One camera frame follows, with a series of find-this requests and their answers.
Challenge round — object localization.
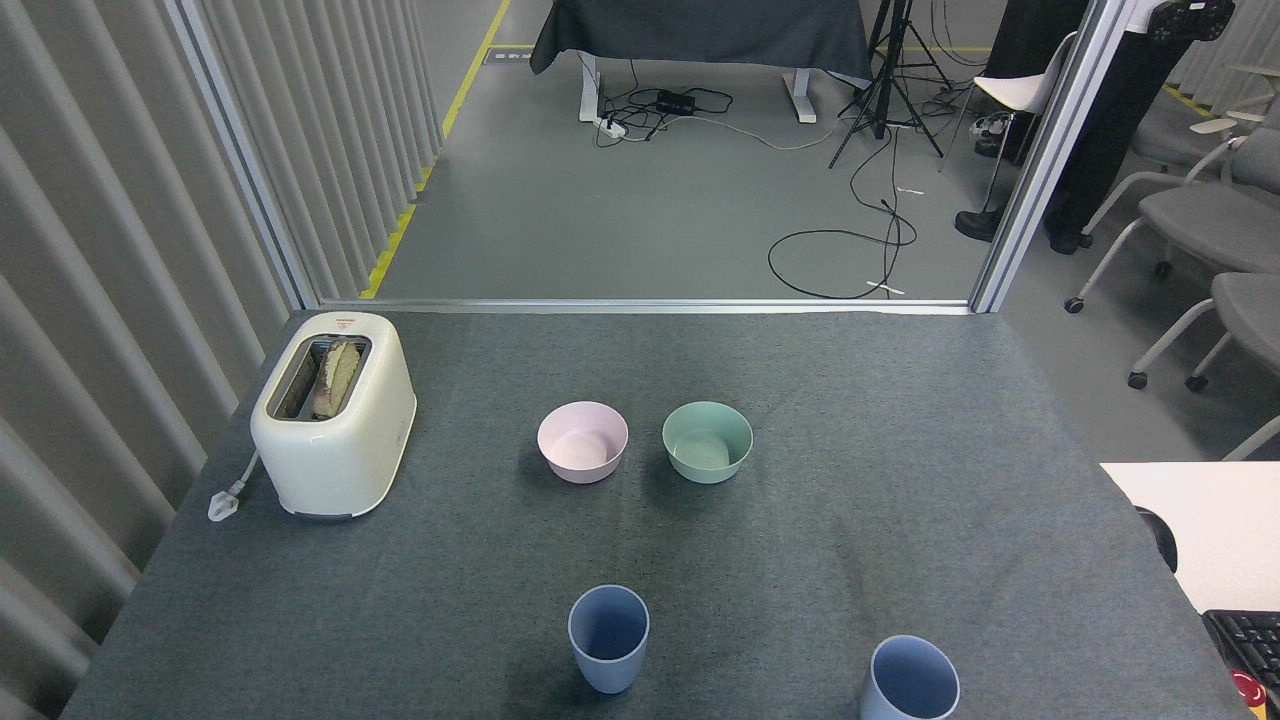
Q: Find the person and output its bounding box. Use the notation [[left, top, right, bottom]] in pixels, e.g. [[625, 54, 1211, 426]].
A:
[[954, 0, 1193, 255]]

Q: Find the toasted bread slice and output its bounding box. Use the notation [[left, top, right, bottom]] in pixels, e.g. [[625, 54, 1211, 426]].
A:
[[311, 338, 363, 420]]

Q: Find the black floor cable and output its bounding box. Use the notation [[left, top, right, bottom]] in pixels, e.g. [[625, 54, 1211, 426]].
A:
[[767, 128, 919, 301]]

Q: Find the white power cord with plug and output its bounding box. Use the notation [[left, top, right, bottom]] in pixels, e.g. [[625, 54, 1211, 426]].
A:
[[207, 448, 263, 524]]

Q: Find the pink bowl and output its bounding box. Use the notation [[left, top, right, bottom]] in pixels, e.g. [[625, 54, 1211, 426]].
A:
[[537, 401, 630, 485]]

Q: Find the grey office chair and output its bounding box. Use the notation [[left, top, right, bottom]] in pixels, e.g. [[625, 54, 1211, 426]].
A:
[[1127, 271, 1280, 392], [1064, 128, 1280, 316], [1128, 64, 1280, 173]]

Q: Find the red round object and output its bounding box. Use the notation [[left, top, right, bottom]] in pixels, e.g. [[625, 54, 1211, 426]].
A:
[[1227, 668, 1272, 718]]

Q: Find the green bowl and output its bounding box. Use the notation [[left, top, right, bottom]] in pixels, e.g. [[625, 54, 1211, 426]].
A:
[[662, 401, 754, 485]]

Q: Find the white plastic chair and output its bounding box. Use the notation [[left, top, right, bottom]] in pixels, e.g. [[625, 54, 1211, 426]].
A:
[[938, 30, 1080, 213]]

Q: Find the black round object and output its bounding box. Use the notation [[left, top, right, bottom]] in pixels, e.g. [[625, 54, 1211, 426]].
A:
[[1134, 505, 1180, 574]]

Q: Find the blue plastic cup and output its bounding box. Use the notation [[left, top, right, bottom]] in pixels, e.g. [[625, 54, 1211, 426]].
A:
[[859, 635, 961, 720], [567, 584, 651, 695]]

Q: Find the silver frame post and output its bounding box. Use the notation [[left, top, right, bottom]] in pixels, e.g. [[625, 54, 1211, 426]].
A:
[[165, 0, 323, 311], [968, 0, 1143, 314]]

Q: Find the black keyboard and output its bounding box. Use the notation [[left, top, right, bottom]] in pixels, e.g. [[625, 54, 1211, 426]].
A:
[[1200, 608, 1280, 693]]

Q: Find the cream white toaster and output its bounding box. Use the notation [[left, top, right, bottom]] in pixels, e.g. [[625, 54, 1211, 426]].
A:
[[250, 311, 418, 521]]

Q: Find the black handheld controller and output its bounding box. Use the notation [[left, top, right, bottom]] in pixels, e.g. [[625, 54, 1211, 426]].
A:
[[1147, 0, 1237, 44]]

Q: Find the white desk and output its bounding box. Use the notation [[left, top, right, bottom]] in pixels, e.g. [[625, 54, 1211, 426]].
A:
[[1099, 460, 1280, 615]]

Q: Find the table with dark cloth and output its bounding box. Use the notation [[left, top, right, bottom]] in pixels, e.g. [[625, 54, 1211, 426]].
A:
[[529, 0, 874, 125]]

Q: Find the black tripod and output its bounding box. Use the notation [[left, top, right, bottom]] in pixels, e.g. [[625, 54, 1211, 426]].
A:
[[827, 0, 957, 170]]

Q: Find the silver frame rail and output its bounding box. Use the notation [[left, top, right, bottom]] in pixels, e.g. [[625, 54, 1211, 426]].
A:
[[318, 297, 973, 317]]

